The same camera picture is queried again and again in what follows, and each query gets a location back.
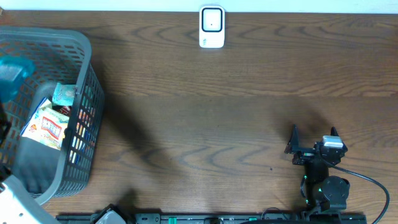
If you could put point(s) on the grey plastic lattice basket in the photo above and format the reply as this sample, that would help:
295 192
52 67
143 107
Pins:
59 56

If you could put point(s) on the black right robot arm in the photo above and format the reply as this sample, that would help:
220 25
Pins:
322 191

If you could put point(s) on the blue mouthwash bottle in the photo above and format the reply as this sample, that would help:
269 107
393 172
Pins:
14 71

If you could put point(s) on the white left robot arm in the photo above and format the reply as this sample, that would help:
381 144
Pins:
17 206

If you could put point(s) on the mint green wipes pack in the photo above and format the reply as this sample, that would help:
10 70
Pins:
63 95

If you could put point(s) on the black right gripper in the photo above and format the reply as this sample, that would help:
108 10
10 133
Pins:
293 147

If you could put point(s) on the yellow snack chips bag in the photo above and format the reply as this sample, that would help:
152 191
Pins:
46 125

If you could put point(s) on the black mounting rail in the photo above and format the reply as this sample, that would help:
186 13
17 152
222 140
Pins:
273 217

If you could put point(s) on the red orange chocolate bar wrapper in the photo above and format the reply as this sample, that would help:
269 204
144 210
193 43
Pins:
65 110

